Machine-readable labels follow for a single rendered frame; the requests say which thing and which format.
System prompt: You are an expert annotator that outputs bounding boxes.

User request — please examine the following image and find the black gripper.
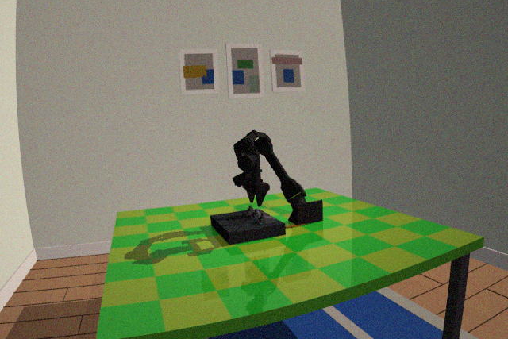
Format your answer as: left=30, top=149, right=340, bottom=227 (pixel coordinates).
left=242, top=167, right=270, bottom=207

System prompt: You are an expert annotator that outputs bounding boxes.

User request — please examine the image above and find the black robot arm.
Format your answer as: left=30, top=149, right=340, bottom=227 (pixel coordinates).
left=233, top=130, right=306, bottom=210

